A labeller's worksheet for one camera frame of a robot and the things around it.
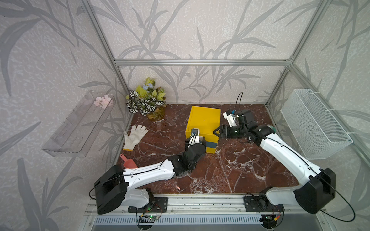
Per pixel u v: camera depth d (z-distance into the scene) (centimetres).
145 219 72
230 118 71
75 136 67
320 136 59
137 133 102
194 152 56
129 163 87
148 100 87
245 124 59
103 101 77
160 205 73
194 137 65
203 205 75
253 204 73
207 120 82
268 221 71
